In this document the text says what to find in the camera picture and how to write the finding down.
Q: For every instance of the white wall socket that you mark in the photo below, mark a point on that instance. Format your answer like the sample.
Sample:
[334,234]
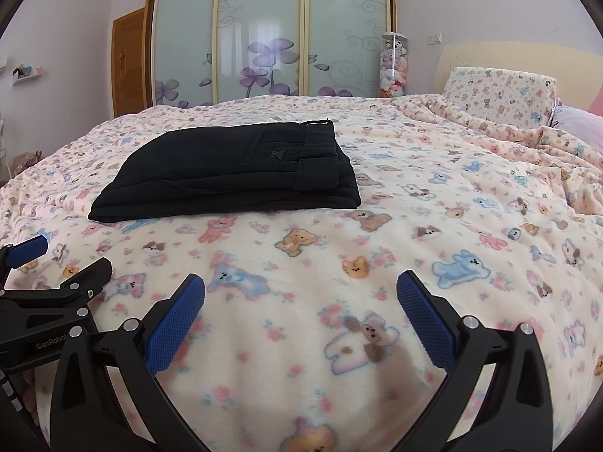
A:
[435,38]

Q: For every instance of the cream bed headboard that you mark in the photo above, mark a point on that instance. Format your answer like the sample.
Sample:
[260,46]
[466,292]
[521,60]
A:
[518,56]

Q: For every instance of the frosted glass sliding wardrobe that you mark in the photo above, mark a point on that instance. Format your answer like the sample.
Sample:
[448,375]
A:
[264,23]

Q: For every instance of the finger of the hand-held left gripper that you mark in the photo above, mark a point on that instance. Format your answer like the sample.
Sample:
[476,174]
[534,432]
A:
[28,249]
[80,278]

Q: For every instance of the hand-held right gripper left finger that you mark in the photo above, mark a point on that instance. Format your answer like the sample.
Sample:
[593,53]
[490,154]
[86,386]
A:
[176,322]

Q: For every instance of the lilac pillow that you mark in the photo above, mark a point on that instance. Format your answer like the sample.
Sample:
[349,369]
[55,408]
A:
[577,127]

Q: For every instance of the clear tube of plush toys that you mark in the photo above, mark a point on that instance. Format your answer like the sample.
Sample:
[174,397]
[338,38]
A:
[393,70]

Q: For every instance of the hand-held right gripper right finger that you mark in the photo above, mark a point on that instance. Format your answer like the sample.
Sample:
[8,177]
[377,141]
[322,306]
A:
[424,322]

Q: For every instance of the brown fluffy object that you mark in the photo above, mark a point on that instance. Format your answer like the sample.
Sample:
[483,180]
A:
[26,158]

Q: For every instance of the wooden door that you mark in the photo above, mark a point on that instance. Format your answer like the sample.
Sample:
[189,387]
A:
[129,66]

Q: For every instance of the black pants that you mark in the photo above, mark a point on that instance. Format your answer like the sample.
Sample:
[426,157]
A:
[226,174]

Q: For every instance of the bear printed pillow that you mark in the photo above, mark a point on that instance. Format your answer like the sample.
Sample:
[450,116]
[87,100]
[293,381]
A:
[499,96]

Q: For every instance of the white wall shelf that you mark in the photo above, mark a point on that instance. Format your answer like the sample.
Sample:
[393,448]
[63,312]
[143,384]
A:
[29,77]

